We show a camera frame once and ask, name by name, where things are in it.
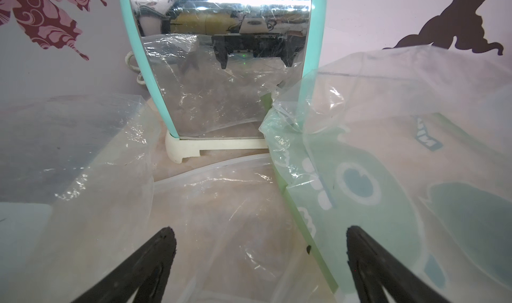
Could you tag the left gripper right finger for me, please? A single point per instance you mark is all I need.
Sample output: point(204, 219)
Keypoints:
point(376, 272)

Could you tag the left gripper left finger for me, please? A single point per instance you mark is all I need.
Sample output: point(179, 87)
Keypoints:
point(142, 277)

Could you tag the zip bag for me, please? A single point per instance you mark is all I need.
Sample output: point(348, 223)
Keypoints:
point(236, 238)

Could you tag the zip-top bag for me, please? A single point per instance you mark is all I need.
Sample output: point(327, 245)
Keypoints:
point(76, 192)

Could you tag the green-zip bag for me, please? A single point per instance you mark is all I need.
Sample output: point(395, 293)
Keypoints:
point(413, 145)

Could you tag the mint green toaster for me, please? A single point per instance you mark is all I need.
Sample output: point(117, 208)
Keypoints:
point(213, 67)

